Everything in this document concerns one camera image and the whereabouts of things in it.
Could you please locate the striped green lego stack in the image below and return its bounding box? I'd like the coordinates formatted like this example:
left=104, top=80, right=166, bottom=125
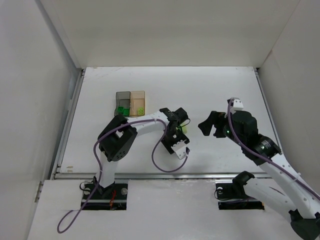
left=176, top=125, right=188, bottom=134

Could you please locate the pale yellow lego brick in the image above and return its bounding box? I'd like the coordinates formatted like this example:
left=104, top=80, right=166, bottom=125
left=137, top=107, right=145, bottom=116

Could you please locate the long green lego brick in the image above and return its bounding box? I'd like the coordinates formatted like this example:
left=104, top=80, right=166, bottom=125
left=123, top=108, right=130, bottom=116

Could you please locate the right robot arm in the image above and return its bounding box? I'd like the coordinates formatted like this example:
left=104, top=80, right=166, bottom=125
left=198, top=110, right=320, bottom=240

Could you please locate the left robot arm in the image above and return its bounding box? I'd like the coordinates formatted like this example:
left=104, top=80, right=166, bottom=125
left=93, top=107, right=190, bottom=196

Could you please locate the orange transparent container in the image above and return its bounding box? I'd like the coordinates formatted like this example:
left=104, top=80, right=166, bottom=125
left=130, top=90, right=146, bottom=117

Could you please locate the grey transparent container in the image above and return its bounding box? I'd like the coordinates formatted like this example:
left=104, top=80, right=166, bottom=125
left=114, top=91, right=131, bottom=117

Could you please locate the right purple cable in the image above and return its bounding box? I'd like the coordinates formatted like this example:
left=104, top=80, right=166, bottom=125
left=226, top=98, right=320, bottom=216

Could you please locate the purple cable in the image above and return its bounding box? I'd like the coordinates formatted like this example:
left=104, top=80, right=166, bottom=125
left=226, top=98, right=320, bottom=216
left=57, top=119, right=191, bottom=235

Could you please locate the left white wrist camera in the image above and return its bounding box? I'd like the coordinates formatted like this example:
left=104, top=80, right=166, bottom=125
left=171, top=140, right=190, bottom=160

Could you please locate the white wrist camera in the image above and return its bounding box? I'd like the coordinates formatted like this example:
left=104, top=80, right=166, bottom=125
left=171, top=140, right=190, bottom=160
left=227, top=97, right=244, bottom=114

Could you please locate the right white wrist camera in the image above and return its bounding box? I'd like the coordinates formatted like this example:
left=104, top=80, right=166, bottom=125
left=227, top=97, right=244, bottom=114

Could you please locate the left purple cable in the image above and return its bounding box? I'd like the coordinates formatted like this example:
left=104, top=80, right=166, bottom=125
left=57, top=119, right=191, bottom=235

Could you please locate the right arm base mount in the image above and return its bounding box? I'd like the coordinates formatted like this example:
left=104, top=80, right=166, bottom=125
left=214, top=171, right=265, bottom=211

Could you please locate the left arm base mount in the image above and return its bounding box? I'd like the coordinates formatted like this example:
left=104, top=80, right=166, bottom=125
left=79, top=181, right=128, bottom=211

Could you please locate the metal table edge rail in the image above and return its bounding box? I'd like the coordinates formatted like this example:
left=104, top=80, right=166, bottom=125
left=53, top=172, right=276, bottom=180

